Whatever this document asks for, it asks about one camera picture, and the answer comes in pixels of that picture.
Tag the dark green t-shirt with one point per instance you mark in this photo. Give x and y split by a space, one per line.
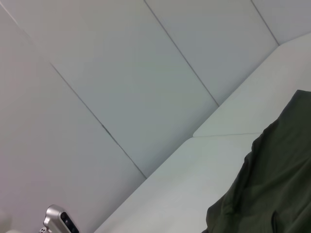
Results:
269 182

